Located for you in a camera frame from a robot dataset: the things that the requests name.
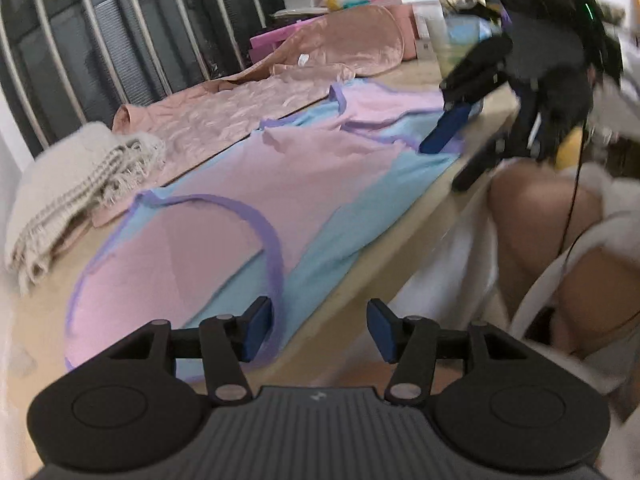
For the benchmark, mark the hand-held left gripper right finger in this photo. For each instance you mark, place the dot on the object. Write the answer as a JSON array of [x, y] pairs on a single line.
[[382, 331]]

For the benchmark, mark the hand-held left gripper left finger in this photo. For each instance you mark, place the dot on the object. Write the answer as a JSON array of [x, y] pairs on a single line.
[[257, 329]]

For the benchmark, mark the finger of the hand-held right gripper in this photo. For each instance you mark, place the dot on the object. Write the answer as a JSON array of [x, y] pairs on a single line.
[[442, 130], [475, 167]]

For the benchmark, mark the pink and blue garment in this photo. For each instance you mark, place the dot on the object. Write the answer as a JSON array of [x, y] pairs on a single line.
[[225, 200]]

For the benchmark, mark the person's bare leg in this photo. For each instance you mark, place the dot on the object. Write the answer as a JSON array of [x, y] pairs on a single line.
[[600, 300], [530, 220]]

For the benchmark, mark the translucent plastic container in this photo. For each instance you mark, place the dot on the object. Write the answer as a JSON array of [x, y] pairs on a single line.
[[460, 47]]

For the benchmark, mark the person's white clothing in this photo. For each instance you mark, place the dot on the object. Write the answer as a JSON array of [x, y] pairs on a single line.
[[450, 270]]

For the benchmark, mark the white carton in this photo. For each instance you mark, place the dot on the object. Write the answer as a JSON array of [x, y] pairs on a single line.
[[427, 25]]

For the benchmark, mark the white jacket label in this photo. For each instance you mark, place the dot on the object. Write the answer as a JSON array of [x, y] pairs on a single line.
[[304, 60]]

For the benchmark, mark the pink plastic box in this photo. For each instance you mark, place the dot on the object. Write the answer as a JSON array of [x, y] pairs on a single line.
[[270, 40]]

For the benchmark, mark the pink quilted jacket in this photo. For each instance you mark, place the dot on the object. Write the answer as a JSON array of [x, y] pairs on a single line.
[[200, 120]]

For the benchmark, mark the cream knitted fringed blanket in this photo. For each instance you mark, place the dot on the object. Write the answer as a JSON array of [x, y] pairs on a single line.
[[65, 180]]

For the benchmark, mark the metal window grille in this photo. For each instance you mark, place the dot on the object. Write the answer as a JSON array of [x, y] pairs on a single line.
[[100, 35]]

